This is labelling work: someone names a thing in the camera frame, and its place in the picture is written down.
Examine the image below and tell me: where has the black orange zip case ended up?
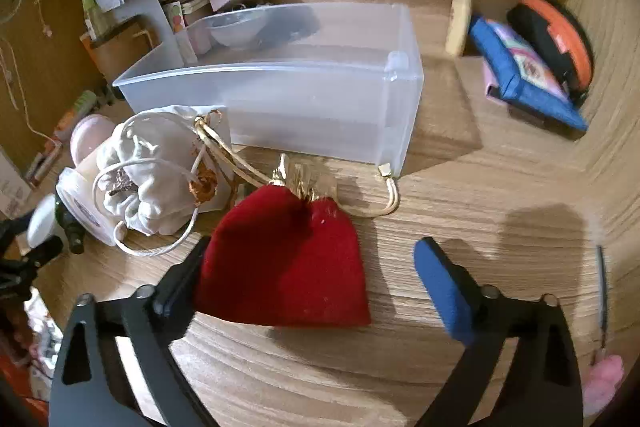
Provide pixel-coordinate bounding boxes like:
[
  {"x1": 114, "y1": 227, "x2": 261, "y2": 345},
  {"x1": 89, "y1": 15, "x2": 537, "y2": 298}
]
[{"x1": 506, "y1": 0, "x2": 595, "y2": 95}]

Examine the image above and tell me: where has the clear small bowl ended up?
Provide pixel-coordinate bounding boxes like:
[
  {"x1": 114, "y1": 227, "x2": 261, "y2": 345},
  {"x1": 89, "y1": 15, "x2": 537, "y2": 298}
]
[{"x1": 206, "y1": 7, "x2": 271, "y2": 49}]

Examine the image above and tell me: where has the translucent plastic storage box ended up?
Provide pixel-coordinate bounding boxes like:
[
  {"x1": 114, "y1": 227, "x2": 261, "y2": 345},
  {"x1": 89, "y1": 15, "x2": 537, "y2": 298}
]
[{"x1": 112, "y1": 2, "x2": 425, "y2": 178}]

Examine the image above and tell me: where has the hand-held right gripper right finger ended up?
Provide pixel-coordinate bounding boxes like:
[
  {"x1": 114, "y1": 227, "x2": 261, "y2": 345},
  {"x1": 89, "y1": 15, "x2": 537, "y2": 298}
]
[{"x1": 413, "y1": 237, "x2": 585, "y2": 427}]

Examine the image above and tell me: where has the grey desk organizer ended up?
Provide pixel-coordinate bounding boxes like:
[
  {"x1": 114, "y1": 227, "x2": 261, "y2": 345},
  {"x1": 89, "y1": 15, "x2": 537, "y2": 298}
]
[{"x1": 80, "y1": 0, "x2": 186, "y2": 70}]

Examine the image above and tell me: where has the green orange tube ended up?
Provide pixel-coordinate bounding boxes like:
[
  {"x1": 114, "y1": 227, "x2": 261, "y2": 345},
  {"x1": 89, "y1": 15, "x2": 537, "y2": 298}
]
[{"x1": 54, "y1": 89, "x2": 98, "y2": 142}]

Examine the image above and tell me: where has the gold organza pouch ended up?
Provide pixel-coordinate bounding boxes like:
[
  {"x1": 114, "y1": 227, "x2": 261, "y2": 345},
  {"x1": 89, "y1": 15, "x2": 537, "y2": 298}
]
[{"x1": 192, "y1": 109, "x2": 401, "y2": 219}]

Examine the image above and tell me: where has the red object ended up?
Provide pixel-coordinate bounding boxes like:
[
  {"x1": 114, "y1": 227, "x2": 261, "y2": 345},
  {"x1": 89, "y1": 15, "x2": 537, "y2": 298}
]
[{"x1": 0, "y1": 354, "x2": 31, "y2": 413}]

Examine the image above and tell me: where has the red velvet pouch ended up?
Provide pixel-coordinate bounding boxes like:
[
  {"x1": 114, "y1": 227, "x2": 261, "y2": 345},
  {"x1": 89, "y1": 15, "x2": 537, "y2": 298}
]
[{"x1": 192, "y1": 184, "x2": 372, "y2": 328}]

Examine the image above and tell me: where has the white cable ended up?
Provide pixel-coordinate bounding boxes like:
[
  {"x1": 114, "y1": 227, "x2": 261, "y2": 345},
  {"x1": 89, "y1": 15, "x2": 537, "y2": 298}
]
[{"x1": 0, "y1": 0, "x2": 56, "y2": 142}]

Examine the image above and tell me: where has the wooden desktop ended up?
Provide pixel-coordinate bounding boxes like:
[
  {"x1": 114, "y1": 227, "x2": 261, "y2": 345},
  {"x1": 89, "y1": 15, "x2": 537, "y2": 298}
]
[{"x1": 35, "y1": 0, "x2": 621, "y2": 427}]

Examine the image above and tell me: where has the person's right hand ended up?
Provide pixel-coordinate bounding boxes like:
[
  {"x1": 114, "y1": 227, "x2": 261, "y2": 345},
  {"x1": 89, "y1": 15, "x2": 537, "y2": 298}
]
[{"x1": 582, "y1": 354, "x2": 626, "y2": 418}]

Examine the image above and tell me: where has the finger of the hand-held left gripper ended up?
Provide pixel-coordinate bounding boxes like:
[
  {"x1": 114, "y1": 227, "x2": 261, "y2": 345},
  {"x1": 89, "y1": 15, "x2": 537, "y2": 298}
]
[
  {"x1": 20, "y1": 235, "x2": 65, "y2": 269},
  {"x1": 0, "y1": 216, "x2": 32, "y2": 250}
]

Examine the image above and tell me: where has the dark small bottle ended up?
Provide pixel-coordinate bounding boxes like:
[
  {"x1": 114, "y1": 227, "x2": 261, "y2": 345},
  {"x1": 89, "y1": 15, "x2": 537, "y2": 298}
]
[{"x1": 59, "y1": 202, "x2": 85, "y2": 255}]

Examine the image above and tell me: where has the white drawstring pouch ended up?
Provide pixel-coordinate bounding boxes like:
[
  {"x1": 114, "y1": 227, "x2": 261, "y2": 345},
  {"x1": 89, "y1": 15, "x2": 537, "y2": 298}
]
[{"x1": 94, "y1": 105, "x2": 233, "y2": 258}]

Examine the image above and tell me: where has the cream bottle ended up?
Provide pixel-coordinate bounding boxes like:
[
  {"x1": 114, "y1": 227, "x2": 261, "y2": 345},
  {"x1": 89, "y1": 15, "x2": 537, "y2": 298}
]
[{"x1": 445, "y1": 0, "x2": 473, "y2": 56}]

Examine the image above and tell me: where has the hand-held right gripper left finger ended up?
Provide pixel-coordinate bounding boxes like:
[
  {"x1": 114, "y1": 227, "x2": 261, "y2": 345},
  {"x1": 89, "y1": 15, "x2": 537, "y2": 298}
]
[{"x1": 48, "y1": 234, "x2": 216, "y2": 427}]

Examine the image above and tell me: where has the white carton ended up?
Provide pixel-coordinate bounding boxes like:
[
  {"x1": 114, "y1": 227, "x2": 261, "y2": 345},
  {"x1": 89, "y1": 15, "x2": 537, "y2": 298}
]
[{"x1": 0, "y1": 147, "x2": 32, "y2": 218}]

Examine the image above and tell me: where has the white round plastic object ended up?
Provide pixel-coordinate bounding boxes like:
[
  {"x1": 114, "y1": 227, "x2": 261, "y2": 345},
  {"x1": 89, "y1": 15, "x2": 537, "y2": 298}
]
[{"x1": 27, "y1": 194, "x2": 68, "y2": 248}]

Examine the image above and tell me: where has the fruit print small carton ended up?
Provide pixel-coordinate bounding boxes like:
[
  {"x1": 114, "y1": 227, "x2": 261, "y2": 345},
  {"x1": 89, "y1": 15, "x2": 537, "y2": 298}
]
[{"x1": 162, "y1": 2, "x2": 198, "y2": 65}]

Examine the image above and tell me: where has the blue patchwork pouch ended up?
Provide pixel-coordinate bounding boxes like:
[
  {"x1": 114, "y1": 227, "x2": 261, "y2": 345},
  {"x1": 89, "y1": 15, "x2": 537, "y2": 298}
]
[{"x1": 468, "y1": 16, "x2": 589, "y2": 131}]

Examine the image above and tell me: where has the brown cup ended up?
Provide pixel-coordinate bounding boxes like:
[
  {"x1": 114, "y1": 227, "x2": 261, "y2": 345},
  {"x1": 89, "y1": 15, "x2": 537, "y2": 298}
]
[{"x1": 82, "y1": 19, "x2": 156, "y2": 78}]

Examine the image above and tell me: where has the cream tape roll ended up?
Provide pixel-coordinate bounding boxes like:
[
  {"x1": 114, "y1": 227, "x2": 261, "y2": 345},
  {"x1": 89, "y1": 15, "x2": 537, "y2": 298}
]
[{"x1": 55, "y1": 152, "x2": 126, "y2": 248}]

